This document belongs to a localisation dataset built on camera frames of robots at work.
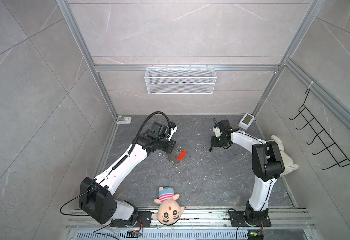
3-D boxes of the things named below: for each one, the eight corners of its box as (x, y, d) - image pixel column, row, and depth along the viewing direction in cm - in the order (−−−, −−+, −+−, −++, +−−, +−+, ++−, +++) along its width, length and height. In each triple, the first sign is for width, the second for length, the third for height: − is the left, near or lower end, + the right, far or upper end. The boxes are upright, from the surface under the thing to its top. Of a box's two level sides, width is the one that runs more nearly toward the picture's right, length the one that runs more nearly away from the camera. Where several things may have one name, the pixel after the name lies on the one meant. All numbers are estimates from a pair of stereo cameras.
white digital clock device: (237, 125, 116) (239, 121, 113) (244, 116, 123) (246, 111, 119) (246, 130, 113) (248, 126, 109) (253, 120, 120) (256, 116, 116)
